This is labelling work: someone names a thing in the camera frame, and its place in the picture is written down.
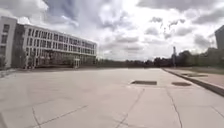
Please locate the row of trees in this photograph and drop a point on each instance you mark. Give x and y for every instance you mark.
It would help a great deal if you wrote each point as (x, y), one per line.
(140, 62)

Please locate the dark ground opening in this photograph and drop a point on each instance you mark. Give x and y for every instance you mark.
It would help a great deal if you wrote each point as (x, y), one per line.
(144, 82)
(181, 84)

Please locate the pale concrete slab pavement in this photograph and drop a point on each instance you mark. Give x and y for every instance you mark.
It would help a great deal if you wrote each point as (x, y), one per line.
(83, 96)

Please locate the thin tower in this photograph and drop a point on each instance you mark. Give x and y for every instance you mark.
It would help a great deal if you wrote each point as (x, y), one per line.
(174, 55)

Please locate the white building with many windows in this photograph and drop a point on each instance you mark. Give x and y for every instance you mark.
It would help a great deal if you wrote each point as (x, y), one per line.
(50, 43)

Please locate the grey concrete kerb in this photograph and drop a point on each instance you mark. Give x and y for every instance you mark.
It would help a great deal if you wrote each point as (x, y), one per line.
(200, 83)

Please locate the reddish paved ground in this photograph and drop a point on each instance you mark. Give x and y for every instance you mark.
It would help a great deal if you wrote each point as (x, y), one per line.
(211, 78)

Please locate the grey building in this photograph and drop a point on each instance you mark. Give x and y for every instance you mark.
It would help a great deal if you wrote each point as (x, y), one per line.
(220, 36)

